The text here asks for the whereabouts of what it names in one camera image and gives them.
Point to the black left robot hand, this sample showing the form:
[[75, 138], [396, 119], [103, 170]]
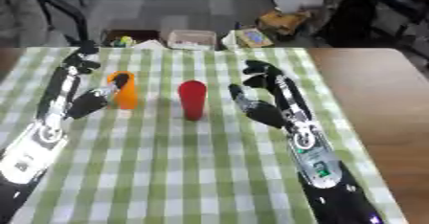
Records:
[[53, 94]]

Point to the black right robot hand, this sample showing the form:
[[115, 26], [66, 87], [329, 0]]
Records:
[[279, 100]]

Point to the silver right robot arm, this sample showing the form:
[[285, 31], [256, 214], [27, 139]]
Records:
[[329, 176]]

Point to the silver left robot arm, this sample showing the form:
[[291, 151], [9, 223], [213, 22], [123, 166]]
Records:
[[28, 157]]

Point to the red plastic cup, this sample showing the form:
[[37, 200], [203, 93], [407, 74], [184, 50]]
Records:
[[193, 100]]

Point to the tan cardboard box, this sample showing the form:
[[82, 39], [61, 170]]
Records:
[[282, 20]]

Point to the green yellow toy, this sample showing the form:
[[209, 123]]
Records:
[[124, 41]]

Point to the dark brown box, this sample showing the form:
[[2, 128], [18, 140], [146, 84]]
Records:
[[134, 37]]

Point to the white plastic bin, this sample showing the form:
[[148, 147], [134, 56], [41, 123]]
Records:
[[191, 39]]

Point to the black office chair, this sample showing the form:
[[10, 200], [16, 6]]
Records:
[[363, 17]]

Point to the black chair frame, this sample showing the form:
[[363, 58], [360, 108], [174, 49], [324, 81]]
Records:
[[58, 7]]

